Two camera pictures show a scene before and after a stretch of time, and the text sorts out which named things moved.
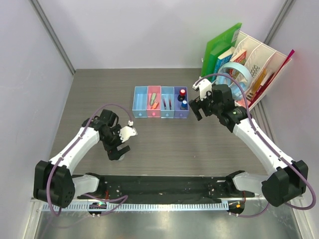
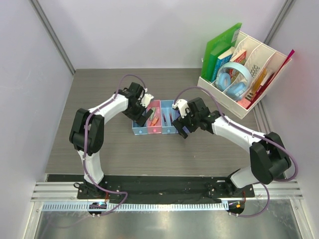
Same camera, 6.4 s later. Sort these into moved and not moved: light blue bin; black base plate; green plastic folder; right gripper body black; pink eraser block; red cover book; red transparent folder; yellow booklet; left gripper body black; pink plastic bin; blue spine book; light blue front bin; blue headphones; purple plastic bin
Moved: light blue bin; purple plastic bin; left gripper body black; light blue front bin; pink plastic bin; right gripper body black
Not moved: black base plate; green plastic folder; blue headphones; blue spine book; yellow booklet; red cover book; pink eraser block; red transparent folder
